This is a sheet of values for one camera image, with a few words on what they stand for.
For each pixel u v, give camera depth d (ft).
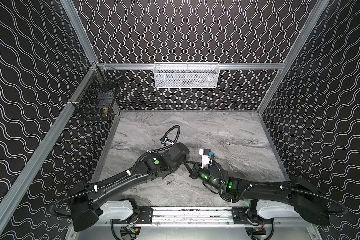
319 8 2.27
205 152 2.24
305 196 1.39
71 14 2.34
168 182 2.81
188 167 2.35
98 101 3.20
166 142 2.13
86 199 1.30
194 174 2.13
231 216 2.49
